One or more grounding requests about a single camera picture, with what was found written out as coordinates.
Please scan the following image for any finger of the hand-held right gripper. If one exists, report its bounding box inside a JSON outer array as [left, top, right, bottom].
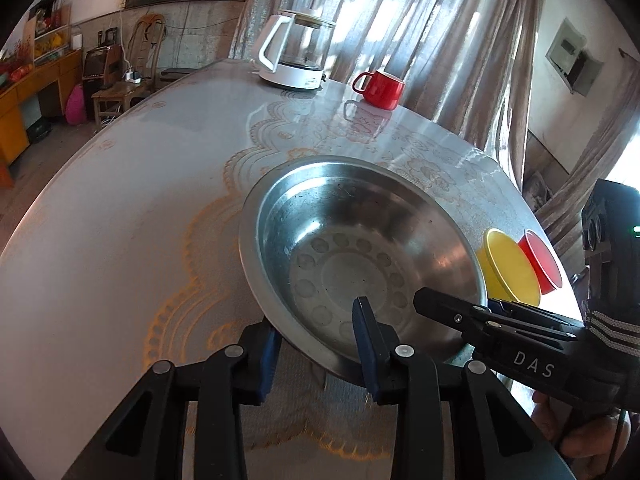
[[487, 297, 585, 331], [412, 287, 521, 357]]

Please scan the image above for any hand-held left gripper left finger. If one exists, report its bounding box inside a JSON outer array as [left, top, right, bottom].
[[65, 320, 283, 480]]

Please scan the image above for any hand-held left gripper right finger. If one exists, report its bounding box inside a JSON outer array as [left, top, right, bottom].
[[351, 296, 576, 480]]

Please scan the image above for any yellow plastic bowl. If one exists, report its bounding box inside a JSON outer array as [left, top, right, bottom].
[[475, 228, 542, 307]]

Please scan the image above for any red plastic bowl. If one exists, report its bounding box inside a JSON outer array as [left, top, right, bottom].
[[517, 229, 563, 295]]

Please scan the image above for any stainless steel bowl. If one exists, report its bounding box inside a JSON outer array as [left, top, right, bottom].
[[238, 156, 488, 386]]

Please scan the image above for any person's right hand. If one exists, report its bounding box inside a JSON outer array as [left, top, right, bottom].
[[531, 391, 632, 460]]

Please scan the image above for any grey side curtain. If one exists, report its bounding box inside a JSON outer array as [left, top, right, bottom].
[[537, 50, 640, 251]]

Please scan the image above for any red mug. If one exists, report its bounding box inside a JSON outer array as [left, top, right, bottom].
[[351, 69, 406, 111]]

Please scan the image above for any grey sheer curtain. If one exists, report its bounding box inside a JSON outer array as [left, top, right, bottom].
[[230, 0, 551, 141]]

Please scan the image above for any white glass electric kettle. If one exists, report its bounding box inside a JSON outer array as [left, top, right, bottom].
[[257, 8, 336, 92]]

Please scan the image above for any wooden chair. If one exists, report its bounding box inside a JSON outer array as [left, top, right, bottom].
[[92, 14, 166, 121]]

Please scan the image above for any pink bag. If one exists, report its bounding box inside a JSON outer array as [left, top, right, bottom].
[[65, 82, 86, 126]]

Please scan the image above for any dark portable speaker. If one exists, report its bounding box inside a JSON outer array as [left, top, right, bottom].
[[82, 45, 123, 96]]

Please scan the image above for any orange wooden cabinet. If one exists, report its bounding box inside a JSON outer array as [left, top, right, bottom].
[[0, 47, 83, 166]]

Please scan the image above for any small wooden display shelf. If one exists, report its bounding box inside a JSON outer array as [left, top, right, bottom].
[[27, 0, 73, 66]]

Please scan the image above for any wall electrical box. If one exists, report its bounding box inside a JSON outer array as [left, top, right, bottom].
[[545, 17, 606, 96]]

